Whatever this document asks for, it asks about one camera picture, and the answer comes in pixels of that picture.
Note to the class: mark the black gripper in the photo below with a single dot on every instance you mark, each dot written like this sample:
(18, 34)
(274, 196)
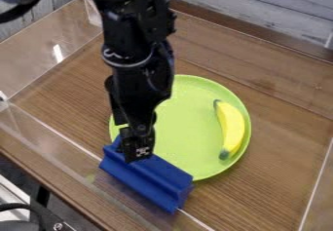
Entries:
(138, 86)

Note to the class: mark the green plate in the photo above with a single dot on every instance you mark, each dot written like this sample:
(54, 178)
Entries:
(188, 133)

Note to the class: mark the blue plastic block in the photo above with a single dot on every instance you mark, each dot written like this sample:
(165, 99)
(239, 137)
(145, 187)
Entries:
(157, 180)

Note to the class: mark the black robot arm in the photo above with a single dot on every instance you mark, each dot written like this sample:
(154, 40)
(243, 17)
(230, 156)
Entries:
(136, 50)

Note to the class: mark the yellow toy banana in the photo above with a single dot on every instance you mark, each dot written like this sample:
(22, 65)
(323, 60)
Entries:
(233, 128)

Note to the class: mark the clear acrylic front wall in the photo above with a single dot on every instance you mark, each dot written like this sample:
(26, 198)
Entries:
(66, 168)

